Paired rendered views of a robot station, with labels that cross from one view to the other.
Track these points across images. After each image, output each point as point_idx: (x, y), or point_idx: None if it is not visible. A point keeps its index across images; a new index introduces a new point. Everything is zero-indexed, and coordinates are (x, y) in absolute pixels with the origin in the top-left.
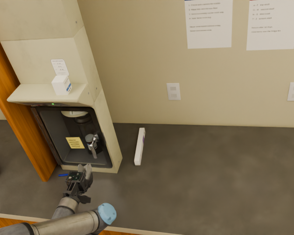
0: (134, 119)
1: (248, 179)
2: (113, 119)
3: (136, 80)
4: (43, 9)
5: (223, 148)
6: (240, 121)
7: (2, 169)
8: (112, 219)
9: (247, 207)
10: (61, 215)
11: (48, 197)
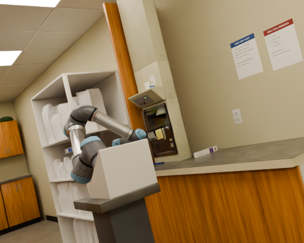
0: (217, 148)
1: (257, 151)
2: None
3: (214, 112)
4: (146, 49)
5: (260, 146)
6: (289, 137)
7: None
8: (140, 134)
9: (240, 157)
10: (122, 138)
11: None
